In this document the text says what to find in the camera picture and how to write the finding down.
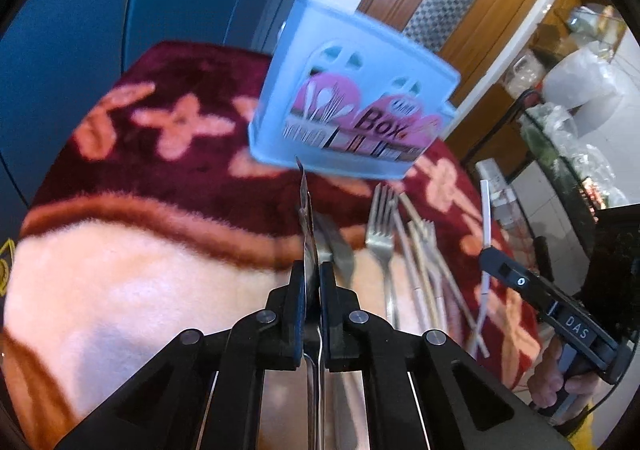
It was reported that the beige chopstick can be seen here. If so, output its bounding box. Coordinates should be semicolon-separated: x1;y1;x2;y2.
393;208;432;332
399;192;490;358

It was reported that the white chopstick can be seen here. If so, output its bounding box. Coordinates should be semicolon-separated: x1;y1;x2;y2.
469;179;492;358

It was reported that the blue kitchen base cabinet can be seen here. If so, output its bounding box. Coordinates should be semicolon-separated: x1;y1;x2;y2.
1;0;293;239

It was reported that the right hand on grip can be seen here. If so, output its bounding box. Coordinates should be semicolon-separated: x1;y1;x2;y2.
527;336;601;416

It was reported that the steel table knife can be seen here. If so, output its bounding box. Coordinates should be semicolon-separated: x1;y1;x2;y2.
314;213;355;288

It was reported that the steel fork on blanket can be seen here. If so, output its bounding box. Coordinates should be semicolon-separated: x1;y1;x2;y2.
366;184;399;328

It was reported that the glass side table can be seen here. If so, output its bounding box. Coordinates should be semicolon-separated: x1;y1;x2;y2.
462;89;629;281

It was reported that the red floral plush blanket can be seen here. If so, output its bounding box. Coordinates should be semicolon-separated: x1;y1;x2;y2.
2;42;540;449

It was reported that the light blue utensil holder box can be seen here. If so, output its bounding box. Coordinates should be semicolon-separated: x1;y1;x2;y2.
248;0;460;180

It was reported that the white plastic bag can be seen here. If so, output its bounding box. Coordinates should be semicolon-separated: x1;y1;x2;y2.
541;48;617;110

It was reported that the wooden shelf unit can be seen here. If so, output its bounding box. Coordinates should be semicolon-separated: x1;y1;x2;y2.
446;0;627;181

